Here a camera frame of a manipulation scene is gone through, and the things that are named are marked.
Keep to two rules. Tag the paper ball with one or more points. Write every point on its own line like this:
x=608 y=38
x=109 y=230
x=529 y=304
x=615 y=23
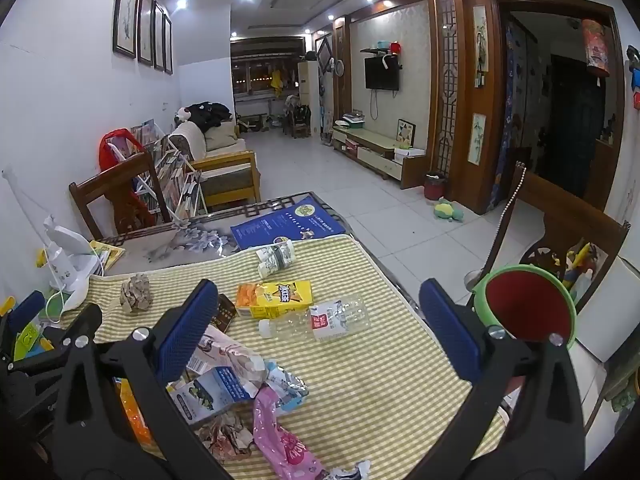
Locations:
x=136 y=292

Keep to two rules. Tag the blue wall hanging bag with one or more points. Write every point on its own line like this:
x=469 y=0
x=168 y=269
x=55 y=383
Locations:
x=634 y=77

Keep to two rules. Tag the narrow painted wall panel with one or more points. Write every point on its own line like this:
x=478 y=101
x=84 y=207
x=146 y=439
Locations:
x=478 y=138
x=480 y=40

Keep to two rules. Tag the yellow booklet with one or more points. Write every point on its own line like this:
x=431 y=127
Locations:
x=107 y=255

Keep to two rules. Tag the wooden sofa with cushions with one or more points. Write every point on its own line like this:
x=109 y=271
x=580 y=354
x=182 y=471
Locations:
x=220 y=165

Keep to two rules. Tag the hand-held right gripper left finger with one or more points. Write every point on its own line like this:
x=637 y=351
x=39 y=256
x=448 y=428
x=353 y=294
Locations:
x=187 y=332

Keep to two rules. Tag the red paper lantern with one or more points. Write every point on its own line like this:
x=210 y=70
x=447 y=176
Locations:
x=595 y=47

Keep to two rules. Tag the red bag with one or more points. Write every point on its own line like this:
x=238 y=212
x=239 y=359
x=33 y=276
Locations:
x=114 y=152

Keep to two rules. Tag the yellow checked tablecloth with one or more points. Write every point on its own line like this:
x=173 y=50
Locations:
x=375 y=395

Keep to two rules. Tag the framed wall picture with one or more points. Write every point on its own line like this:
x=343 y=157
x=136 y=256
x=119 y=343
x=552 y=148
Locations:
x=126 y=10
x=145 y=24
x=168 y=44
x=159 y=36

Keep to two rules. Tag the small red floor bin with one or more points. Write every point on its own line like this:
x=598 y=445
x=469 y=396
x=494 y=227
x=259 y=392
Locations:
x=434 y=186

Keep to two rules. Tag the white rack with books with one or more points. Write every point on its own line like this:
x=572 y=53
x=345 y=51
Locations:
x=172 y=180

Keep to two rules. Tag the colourful toys on chair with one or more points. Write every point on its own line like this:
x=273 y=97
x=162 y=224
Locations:
x=580 y=265

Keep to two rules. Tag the small white wrapper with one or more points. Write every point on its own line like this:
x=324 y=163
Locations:
x=350 y=472

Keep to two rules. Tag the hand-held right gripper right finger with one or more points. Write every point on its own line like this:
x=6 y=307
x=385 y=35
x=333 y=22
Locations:
x=450 y=332

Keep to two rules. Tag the dark brown wrapper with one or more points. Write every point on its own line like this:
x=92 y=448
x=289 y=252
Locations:
x=226 y=312

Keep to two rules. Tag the green bin with red liner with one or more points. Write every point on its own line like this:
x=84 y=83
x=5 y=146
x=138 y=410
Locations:
x=530 y=305

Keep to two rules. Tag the blue patterned door curtain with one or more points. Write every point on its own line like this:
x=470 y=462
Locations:
x=512 y=110

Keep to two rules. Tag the pink plastic wrapper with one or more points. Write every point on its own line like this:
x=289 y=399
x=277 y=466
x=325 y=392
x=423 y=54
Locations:
x=280 y=435

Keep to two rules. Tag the orange plastic wrapper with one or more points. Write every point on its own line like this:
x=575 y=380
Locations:
x=132 y=410

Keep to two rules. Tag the low television cabinet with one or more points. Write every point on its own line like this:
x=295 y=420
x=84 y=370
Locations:
x=380 y=150

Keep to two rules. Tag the red wrapper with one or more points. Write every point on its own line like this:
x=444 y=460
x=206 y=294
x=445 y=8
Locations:
x=225 y=432

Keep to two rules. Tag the white pink wrapper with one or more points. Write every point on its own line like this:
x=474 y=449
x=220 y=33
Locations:
x=225 y=352

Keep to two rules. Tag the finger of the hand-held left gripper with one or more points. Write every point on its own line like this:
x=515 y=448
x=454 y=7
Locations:
x=80 y=322
x=27 y=307

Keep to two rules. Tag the green plush toy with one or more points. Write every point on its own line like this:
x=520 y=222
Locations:
x=448 y=210

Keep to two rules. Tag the blue book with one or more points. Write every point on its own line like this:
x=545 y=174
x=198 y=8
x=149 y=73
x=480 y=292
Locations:
x=287 y=225

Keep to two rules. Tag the dark clothes pile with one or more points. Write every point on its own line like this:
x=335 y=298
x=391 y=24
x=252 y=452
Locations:
x=202 y=112

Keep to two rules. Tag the wall shelf with items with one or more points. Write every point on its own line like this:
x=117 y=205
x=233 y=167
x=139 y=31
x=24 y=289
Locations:
x=382 y=50

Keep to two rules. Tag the yellow hanging garment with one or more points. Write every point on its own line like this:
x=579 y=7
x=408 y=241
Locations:
x=276 y=80

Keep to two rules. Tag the wooden lattice screen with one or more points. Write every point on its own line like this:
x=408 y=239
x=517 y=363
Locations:
x=446 y=85

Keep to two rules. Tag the wall mounted television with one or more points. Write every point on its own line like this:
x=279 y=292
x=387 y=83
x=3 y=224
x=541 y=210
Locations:
x=382 y=73

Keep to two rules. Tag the silver blue wrapper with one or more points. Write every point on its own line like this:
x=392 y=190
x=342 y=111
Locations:
x=285 y=385

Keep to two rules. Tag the yellow orange snack box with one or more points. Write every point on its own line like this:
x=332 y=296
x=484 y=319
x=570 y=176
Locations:
x=274 y=299

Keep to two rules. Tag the clear plastic bottle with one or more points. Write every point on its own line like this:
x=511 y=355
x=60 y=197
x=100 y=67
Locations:
x=325 y=321

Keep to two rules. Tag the small framed picture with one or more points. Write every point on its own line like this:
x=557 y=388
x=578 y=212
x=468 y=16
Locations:
x=405 y=132

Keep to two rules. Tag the blue white snack bag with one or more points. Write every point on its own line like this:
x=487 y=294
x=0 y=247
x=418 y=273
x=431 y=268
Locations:
x=215 y=392

